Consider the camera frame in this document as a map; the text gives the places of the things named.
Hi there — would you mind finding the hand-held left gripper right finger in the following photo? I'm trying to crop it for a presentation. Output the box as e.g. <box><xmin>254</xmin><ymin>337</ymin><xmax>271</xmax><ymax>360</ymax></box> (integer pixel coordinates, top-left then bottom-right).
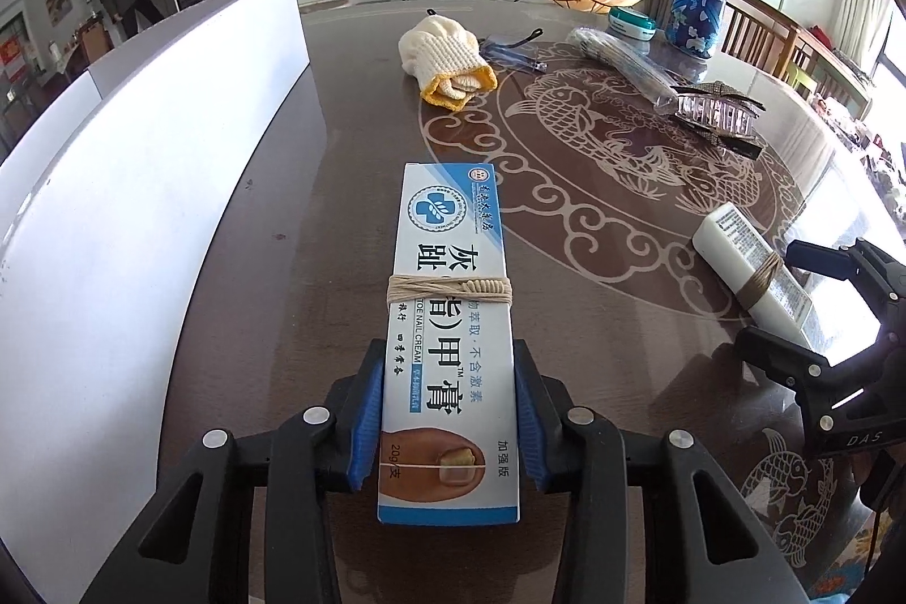
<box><xmin>513</xmin><ymin>339</ymin><xmax>811</xmax><ymax>604</ymax></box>

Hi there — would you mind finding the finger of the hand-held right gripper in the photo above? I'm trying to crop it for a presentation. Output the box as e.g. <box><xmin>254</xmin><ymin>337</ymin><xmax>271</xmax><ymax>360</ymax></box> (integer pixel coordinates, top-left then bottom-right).
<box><xmin>785</xmin><ymin>236</ymin><xmax>906</xmax><ymax>322</ymax></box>
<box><xmin>732</xmin><ymin>327</ymin><xmax>886</xmax><ymax>414</ymax></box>

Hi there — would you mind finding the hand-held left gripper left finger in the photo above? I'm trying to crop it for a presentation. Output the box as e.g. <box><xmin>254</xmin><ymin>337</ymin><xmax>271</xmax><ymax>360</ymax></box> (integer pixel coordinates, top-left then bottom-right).
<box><xmin>79</xmin><ymin>339</ymin><xmax>387</xmax><ymax>604</ymax></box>

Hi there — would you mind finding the white tube with string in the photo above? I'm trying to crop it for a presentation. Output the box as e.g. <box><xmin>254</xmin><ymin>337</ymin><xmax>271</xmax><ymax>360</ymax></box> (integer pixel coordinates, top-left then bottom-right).
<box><xmin>692</xmin><ymin>203</ymin><xmax>814</xmax><ymax>345</ymax></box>

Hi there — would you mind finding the silver bow hair clip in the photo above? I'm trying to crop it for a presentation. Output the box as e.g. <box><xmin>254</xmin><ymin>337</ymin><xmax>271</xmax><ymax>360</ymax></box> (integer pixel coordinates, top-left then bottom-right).
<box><xmin>672</xmin><ymin>79</ymin><xmax>767</xmax><ymax>161</ymax></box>

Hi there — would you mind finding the blue white ointment box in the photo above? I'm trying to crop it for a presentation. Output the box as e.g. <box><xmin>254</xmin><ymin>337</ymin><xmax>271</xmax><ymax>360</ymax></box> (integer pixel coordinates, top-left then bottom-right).
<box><xmin>375</xmin><ymin>161</ymin><xmax>525</xmax><ymax>526</ymax></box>

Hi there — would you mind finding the clear bag of sticks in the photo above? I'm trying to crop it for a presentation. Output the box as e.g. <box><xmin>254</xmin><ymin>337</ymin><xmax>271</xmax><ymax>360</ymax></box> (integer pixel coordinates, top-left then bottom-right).
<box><xmin>566</xmin><ymin>27</ymin><xmax>698</xmax><ymax>117</ymax></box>

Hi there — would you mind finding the white cardboard box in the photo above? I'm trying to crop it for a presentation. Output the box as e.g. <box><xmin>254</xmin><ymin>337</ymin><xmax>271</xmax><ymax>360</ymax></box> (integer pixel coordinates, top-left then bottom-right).
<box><xmin>0</xmin><ymin>0</ymin><xmax>316</xmax><ymax>577</ymax></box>

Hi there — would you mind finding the cream knit glove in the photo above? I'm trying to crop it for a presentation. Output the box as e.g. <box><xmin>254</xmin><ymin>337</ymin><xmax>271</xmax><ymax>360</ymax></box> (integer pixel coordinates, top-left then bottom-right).
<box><xmin>398</xmin><ymin>13</ymin><xmax>497</xmax><ymax>113</ymax></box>

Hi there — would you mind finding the small teal case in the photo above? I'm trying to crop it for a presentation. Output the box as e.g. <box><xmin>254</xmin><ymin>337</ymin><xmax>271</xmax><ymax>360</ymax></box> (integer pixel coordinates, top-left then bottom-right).
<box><xmin>607</xmin><ymin>6</ymin><xmax>656</xmax><ymax>42</ymax></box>

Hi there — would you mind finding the red door poster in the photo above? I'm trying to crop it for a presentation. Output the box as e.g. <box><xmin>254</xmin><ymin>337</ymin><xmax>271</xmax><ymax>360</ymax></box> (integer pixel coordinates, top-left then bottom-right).
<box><xmin>0</xmin><ymin>38</ymin><xmax>29</xmax><ymax>82</ymax></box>

